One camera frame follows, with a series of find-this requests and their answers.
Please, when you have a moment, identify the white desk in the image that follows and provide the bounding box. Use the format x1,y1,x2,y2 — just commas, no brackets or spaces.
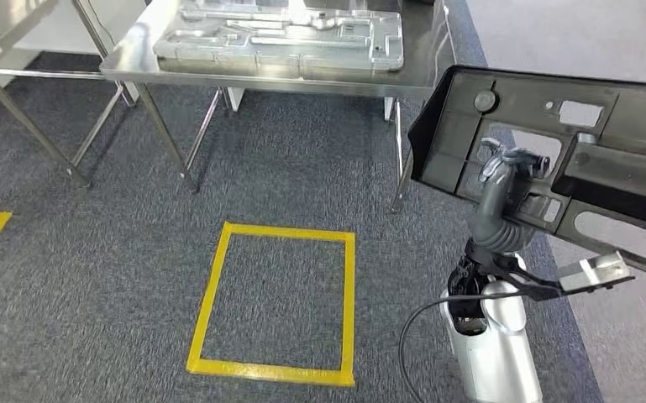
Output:
13,0,246,113

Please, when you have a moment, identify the stainless steel table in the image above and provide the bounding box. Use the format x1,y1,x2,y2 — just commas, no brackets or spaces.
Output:
0,0,134,189

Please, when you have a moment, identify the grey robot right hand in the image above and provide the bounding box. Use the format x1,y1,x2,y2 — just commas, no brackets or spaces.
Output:
472,137,552,230

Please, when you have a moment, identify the black camera cable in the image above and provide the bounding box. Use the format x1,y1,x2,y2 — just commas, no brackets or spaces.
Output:
397,291,524,403

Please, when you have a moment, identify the black plastic plate frame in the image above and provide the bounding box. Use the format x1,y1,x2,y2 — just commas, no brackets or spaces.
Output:
407,65,646,285

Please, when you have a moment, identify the stainless steel workbench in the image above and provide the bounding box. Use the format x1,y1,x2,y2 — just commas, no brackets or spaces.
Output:
98,0,457,215

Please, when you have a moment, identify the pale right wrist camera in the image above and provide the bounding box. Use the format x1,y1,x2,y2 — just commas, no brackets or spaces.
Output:
557,251,635,295

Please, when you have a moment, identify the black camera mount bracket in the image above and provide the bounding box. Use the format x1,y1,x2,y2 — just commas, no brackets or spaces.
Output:
463,238,565,304

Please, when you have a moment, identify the embossed aluminium panel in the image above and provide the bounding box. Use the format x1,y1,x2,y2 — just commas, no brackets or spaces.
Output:
152,0,406,72

